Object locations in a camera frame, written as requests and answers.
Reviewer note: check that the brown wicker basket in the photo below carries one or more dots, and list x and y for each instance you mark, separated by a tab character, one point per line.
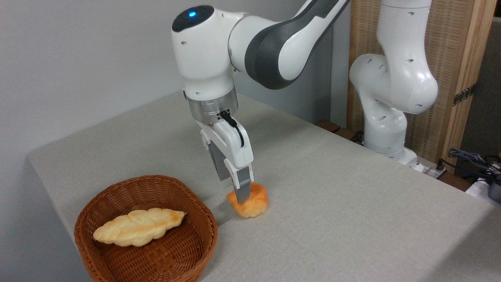
113	266

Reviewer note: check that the wooden woven folding screen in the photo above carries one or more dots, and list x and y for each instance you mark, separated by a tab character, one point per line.
444	51

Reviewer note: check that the round orange braided bread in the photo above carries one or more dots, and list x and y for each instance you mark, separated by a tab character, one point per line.
257	203

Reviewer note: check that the metal screen hinge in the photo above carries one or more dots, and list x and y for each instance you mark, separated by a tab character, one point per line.
464	94

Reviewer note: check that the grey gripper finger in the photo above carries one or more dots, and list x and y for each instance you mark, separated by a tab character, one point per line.
243	184
220	164

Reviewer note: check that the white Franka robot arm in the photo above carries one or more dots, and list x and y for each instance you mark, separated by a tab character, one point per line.
207	51

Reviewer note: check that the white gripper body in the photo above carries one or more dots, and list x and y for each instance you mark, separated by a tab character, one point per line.
235	147

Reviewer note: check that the long pale braided bread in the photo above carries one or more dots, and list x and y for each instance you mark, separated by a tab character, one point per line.
135	228

